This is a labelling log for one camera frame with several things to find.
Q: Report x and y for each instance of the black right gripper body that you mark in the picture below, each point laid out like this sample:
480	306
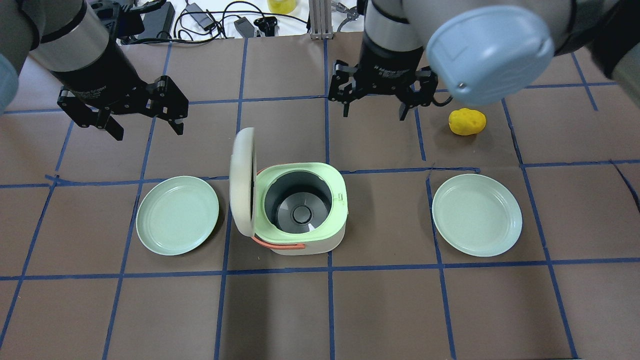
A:
387	66

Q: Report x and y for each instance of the yellow container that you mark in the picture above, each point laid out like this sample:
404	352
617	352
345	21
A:
282	7

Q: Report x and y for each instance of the yellow toy potato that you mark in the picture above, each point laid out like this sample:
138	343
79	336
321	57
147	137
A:
466	122

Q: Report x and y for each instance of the pale green plate right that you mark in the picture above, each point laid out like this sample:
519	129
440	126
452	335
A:
477	215

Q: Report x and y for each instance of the pale green plate left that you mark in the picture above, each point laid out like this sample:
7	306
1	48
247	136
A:
177	215

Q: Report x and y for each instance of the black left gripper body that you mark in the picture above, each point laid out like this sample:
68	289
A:
98	71

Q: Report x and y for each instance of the aluminium frame post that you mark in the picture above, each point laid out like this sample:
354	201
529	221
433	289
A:
320	19

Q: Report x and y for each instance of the small black power brick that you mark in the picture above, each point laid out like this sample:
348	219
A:
245	28

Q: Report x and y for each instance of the black power adapter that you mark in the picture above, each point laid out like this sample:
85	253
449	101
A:
157	23

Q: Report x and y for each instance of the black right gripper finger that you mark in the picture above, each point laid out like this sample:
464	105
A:
410	98
343	87

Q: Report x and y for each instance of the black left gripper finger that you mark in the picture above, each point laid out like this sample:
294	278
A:
84	117
167	102

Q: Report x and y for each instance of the pale green plate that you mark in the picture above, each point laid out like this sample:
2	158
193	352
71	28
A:
177	215
477	215

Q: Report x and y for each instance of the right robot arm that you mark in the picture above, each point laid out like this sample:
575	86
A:
482	50

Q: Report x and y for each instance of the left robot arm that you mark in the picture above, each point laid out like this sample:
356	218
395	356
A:
76	41

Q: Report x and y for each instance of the white and green rice cooker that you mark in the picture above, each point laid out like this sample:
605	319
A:
293	209

